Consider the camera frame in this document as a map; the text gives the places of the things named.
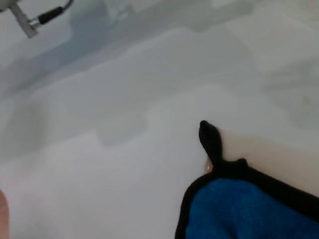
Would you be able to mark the blue rag with black trim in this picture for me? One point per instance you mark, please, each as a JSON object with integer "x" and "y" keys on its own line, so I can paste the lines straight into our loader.
{"x": 231, "y": 204}

